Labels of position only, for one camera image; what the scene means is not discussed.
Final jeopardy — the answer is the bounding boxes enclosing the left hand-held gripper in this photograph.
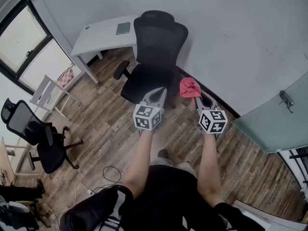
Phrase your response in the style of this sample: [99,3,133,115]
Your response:
[133,87,168,132]

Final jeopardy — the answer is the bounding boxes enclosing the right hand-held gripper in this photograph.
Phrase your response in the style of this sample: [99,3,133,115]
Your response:
[193,91,228,135]

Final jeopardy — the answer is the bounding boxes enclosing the red cloth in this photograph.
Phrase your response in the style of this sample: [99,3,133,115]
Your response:
[180,77,203,106]

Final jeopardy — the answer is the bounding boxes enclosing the person's left forearm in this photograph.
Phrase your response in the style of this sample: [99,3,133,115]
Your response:
[123,128,155,198]

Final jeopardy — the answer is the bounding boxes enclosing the person's right forearm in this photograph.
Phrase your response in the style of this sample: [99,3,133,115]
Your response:
[196,131,226,202]

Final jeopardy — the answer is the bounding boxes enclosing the person's light grey trousers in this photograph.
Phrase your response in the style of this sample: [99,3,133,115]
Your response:
[149,155,197,178]

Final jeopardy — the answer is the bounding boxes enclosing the frosted glass door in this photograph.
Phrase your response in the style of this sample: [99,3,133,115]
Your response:
[231,71,308,154]

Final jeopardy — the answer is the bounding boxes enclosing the dark green notebook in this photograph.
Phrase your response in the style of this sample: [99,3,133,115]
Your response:
[115,21,131,36]

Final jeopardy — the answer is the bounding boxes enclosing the white curved desk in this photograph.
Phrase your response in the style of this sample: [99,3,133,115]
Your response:
[70,14,139,84]

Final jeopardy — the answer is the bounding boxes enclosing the black chair headrest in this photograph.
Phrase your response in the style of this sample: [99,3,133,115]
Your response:
[140,10,176,24]

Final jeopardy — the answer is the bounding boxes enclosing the pink checkered bag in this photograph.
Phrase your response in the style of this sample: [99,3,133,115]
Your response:
[56,66,74,88]

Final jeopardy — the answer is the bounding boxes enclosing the person's black shirt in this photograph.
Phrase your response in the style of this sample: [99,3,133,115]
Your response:
[59,164,266,231]

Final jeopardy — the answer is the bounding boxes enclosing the white wooden chair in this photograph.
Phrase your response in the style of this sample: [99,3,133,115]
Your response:
[29,74,83,119]

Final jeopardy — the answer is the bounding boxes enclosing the black mesh office chair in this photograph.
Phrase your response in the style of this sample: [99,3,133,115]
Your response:
[0,97,84,175]

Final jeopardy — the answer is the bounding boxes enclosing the white table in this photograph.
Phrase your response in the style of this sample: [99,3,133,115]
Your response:
[231,199,308,231]

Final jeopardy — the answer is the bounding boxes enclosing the black framed window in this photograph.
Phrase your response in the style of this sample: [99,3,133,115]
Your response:
[0,0,53,95]

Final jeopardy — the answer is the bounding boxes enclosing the metal door handle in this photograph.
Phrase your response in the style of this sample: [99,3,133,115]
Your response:
[278,90,295,114]

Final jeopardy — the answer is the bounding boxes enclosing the black floor cable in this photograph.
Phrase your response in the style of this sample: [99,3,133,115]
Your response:
[92,166,124,195]

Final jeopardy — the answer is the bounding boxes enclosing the white cable with adapter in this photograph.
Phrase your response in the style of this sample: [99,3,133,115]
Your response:
[60,181,94,218]

